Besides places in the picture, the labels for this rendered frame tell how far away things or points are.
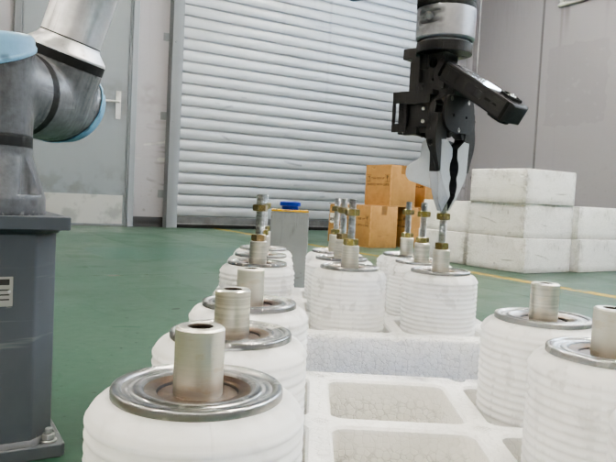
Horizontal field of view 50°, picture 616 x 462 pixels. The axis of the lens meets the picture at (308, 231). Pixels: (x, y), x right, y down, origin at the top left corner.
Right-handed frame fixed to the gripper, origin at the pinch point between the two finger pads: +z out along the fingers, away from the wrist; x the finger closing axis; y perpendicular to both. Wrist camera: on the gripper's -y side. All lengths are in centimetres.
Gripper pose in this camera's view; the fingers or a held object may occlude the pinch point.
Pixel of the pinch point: (448, 201)
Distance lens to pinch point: 85.8
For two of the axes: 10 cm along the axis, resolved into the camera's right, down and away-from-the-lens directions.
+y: -7.1, -0.7, 7.0
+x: -7.0, 0.0, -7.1
